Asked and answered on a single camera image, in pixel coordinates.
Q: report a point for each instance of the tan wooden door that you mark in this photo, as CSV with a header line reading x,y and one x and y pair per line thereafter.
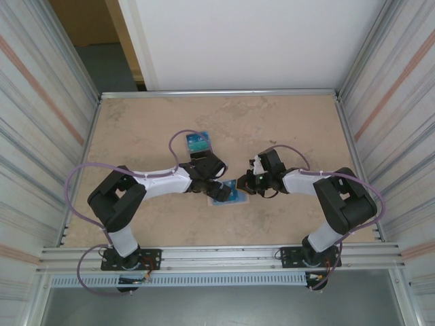
x,y
88,20

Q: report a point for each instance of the aluminium mounting rail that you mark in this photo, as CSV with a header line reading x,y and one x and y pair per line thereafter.
x,y
217,259

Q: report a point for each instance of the grey metal shelf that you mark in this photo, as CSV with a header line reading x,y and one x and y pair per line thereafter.
x,y
217,309

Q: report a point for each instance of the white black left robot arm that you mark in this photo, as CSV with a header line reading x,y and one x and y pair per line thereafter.
x,y
163,183

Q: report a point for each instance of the aluminium table edge rail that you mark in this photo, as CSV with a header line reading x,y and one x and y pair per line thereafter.
x,y
82,171
359,169
217,93

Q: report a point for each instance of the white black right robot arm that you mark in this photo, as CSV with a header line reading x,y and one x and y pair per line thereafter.
x,y
343,203

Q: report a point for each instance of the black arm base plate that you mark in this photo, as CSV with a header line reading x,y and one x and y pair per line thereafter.
x,y
153,259
289,258

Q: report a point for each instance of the black VIP card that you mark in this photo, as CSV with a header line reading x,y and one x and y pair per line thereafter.
x,y
200,155

